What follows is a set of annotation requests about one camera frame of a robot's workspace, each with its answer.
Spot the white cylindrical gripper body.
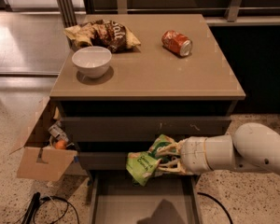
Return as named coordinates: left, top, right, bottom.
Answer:
left=180, top=135, right=235, bottom=175

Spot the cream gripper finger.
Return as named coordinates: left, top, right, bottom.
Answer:
left=158, top=159, right=188, bottom=175
left=155, top=141, right=184, bottom=157

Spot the green rice chip bag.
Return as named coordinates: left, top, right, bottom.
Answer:
left=126, top=134, right=181, bottom=186

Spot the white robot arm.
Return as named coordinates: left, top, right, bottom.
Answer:
left=156, top=122, right=280, bottom=175

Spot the open bottom grey drawer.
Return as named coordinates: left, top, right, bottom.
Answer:
left=88, top=171, right=203, bottom=224

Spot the middle grey drawer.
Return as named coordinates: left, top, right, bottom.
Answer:
left=77, top=151, right=215, bottom=171

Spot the grey drawer cabinet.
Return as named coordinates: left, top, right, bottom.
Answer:
left=49, top=13, right=246, bottom=185

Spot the top grey drawer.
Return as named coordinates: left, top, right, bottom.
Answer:
left=62, top=117, right=231, bottom=142

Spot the brown crumpled chip bag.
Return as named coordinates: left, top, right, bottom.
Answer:
left=64, top=20, right=141, bottom=53

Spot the orange soda can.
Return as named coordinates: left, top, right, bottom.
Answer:
left=161, top=30, right=192, bottom=57

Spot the orange fruit in box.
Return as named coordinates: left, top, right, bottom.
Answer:
left=54, top=140, right=67, bottom=149

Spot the white ceramic bowl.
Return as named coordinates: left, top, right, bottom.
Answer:
left=72, top=46, right=112, bottom=78

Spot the white packet in box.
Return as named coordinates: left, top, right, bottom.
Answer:
left=49, top=124, right=68, bottom=142

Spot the open cardboard box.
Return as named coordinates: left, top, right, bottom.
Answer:
left=10, top=96, right=86, bottom=181

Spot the black bar on floor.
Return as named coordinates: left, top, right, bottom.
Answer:
left=21, top=192, right=40, bottom=224

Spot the black cable right floor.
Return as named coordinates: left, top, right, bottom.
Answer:
left=197, top=191, right=234, bottom=224

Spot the black cable floor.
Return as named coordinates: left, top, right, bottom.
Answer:
left=12, top=195, right=80, bottom=224
left=197, top=191, right=234, bottom=224

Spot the black cable left floor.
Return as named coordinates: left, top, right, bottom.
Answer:
left=12, top=195, right=80, bottom=224

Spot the metal railing frame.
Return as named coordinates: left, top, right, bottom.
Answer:
left=57, top=0, right=280, bottom=26

